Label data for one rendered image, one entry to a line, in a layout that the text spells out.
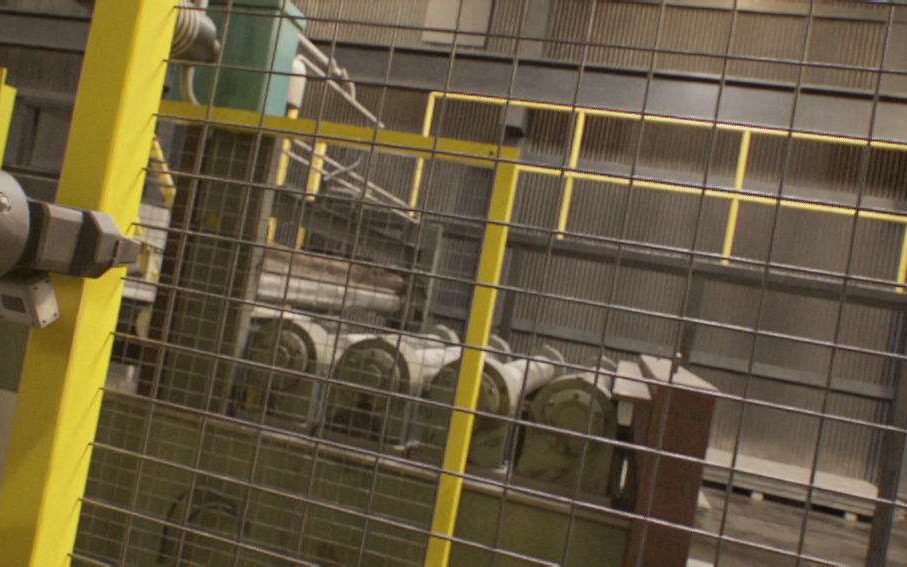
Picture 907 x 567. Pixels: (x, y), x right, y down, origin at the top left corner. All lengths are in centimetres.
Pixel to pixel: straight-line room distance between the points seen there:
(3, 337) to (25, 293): 251
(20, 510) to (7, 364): 243
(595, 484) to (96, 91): 193
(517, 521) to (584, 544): 21
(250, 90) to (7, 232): 197
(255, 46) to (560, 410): 152
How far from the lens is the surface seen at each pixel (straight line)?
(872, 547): 535
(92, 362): 72
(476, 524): 237
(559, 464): 235
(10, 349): 316
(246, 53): 257
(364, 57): 1204
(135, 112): 72
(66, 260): 65
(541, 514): 233
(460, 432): 188
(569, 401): 230
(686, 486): 218
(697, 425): 217
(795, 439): 1165
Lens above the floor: 143
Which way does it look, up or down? 2 degrees up
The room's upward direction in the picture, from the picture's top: 10 degrees clockwise
